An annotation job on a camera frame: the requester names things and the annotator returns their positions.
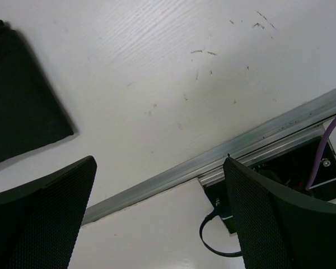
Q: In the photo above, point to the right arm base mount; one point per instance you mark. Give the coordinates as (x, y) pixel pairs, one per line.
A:
(290, 167)

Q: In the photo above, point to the black trousers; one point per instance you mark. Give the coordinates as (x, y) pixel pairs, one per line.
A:
(30, 116)

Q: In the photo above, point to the aluminium frame rail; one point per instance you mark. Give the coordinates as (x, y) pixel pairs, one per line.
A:
(285, 125)

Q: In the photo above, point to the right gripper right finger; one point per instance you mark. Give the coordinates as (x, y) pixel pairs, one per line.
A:
(278, 227)

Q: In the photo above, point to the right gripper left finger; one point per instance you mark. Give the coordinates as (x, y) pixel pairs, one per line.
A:
(40, 220)

